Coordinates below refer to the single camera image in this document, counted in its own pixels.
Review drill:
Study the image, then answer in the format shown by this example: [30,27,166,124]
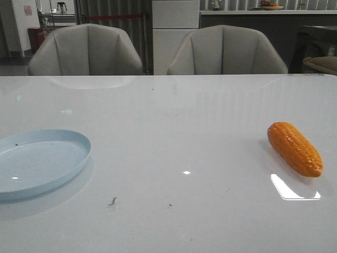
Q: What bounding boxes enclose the tan cushion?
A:
[303,56,336,75]

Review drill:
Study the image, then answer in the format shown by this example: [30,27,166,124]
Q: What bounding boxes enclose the left grey upholstered chair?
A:
[28,24,143,76]

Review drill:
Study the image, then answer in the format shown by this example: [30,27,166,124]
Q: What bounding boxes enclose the orange plastic corn cob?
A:
[267,122,323,178]

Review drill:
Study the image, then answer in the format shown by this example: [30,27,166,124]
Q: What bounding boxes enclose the black coffee pot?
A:
[57,2,67,14]

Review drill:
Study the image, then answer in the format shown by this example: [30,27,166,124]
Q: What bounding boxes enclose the light blue round plate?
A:
[1,129,91,201]

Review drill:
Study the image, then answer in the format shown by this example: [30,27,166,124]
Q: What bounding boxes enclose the red bin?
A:
[27,27,44,53]

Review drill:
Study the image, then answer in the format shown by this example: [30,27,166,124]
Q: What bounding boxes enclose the right grey upholstered chair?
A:
[167,25,288,75]

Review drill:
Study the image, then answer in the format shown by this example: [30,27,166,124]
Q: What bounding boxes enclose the red barrier belt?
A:
[84,14,143,21]

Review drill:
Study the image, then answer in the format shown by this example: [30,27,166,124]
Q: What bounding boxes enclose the white cabinet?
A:
[152,1,200,75]

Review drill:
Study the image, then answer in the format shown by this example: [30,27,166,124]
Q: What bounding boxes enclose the grey upholstered chair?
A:
[28,24,143,76]
[167,25,288,75]

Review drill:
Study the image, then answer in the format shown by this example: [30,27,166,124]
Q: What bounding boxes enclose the fruit bowl on counter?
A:
[260,0,284,11]

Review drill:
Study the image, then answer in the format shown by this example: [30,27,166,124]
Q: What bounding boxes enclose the pink wall notice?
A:
[24,5,32,16]

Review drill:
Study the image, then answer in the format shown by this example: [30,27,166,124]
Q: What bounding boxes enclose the dark counter with white top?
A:
[199,10,336,70]

